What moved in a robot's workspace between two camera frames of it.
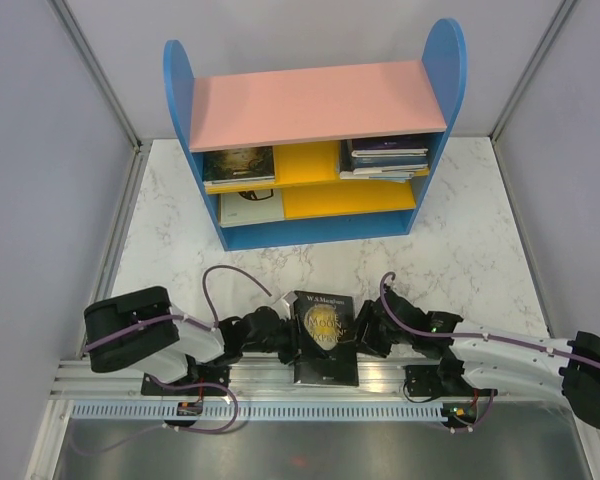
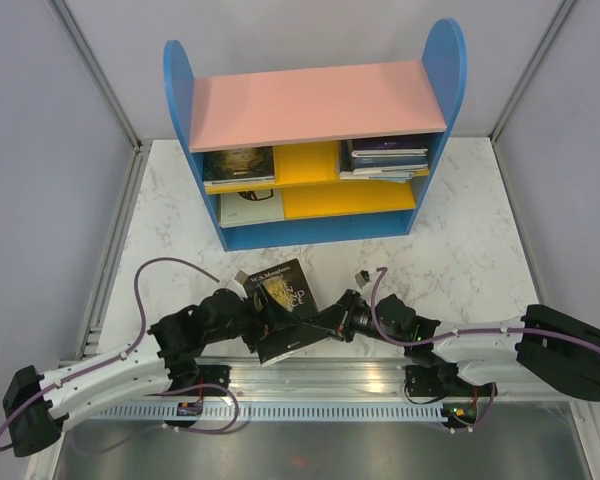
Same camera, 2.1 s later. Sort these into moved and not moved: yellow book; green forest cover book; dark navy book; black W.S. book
Moved: black W.S. book
Not moved: yellow book; green forest cover book; dark navy book
